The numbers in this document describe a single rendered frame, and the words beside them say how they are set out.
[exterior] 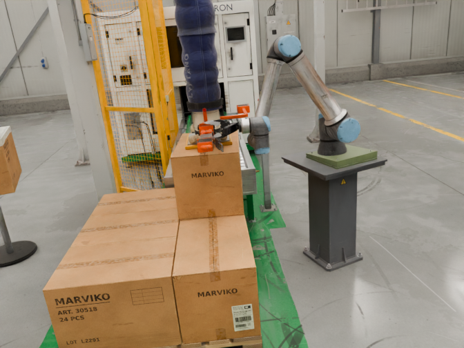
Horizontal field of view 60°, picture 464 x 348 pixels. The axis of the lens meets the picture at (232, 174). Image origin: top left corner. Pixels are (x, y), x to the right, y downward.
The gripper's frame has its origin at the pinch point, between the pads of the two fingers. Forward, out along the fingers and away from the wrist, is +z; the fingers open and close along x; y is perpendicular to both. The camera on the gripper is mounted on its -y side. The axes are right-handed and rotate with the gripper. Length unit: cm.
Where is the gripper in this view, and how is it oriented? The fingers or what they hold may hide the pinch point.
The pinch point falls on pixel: (206, 130)
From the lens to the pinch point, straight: 232.1
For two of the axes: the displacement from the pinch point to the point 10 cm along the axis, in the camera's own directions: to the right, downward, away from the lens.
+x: -0.8, -9.4, -3.3
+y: -0.5, -3.2, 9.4
